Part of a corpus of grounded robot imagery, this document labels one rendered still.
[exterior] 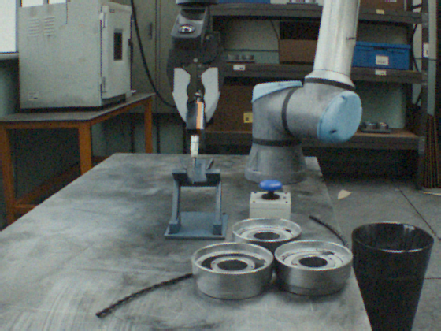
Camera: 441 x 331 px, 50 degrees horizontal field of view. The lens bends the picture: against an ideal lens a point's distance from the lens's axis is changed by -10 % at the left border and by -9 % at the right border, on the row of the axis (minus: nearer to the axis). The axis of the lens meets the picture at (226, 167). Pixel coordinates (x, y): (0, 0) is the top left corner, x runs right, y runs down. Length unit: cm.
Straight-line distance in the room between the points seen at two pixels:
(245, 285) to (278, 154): 60
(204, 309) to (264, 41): 415
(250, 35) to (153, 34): 87
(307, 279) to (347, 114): 53
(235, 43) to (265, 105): 353
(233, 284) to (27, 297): 27
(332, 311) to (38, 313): 36
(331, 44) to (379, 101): 366
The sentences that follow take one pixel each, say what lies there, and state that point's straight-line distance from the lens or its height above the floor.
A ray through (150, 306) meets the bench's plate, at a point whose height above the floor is 80.
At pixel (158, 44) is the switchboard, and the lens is 455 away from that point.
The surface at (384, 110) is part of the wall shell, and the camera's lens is 480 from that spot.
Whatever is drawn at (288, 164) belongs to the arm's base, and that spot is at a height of 84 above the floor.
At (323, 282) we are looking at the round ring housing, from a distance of 65.
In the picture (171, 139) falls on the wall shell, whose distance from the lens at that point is 483.
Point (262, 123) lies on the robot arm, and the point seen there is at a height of 94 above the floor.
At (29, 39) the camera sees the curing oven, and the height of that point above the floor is 122.
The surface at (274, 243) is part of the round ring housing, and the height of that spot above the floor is 84.
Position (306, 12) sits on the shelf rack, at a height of 144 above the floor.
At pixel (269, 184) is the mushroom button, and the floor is 87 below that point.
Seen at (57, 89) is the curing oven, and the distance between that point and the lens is 299.
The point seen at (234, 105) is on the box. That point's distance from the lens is 418.
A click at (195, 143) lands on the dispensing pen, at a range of 82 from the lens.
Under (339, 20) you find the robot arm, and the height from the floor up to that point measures 118.
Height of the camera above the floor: 110
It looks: 13 degrees down
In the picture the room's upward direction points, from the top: straight up
